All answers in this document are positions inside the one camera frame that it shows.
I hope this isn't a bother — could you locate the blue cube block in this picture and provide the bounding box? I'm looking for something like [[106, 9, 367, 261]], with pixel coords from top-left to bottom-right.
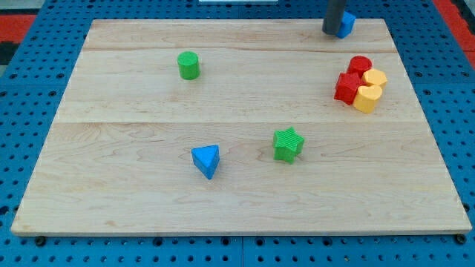
[[336, 11, 356, 39]]

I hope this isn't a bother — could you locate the blue triangle block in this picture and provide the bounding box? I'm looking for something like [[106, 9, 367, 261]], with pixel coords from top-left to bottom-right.
[[191, 145, 220, 179]]

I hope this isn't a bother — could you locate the green star block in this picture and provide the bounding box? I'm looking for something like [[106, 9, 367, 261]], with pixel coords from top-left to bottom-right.
[[272, 127, 305, 164]]

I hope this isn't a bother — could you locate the wooden board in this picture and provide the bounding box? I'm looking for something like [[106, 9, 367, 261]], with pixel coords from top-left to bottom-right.
[[11, 19, 472, 237]]

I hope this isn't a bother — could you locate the green cylinder block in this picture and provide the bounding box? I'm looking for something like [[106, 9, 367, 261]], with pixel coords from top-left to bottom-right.
[[177, 51, 200, 80]]

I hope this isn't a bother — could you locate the red pentagon block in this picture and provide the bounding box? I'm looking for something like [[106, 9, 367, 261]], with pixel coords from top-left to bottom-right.
[[333, 73, 363, 105]]

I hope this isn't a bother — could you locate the yellow heart block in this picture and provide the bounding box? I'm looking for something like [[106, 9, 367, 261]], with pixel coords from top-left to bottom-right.
[[353, 85, 383, 113]]

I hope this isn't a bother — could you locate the red cylinder block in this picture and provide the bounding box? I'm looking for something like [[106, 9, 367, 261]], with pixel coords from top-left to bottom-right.
[[347, 56, 373, 78]]

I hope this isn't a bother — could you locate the yellow hexagon block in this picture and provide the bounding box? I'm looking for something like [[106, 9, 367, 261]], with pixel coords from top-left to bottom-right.
[[362, 68, 388, 89]]

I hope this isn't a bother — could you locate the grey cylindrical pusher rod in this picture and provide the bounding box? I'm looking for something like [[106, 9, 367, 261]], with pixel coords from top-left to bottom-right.
[[322, 0, 347, 35]]

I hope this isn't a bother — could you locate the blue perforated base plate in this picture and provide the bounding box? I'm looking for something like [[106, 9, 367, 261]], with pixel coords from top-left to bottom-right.
[[1, 0, 474, 266]]

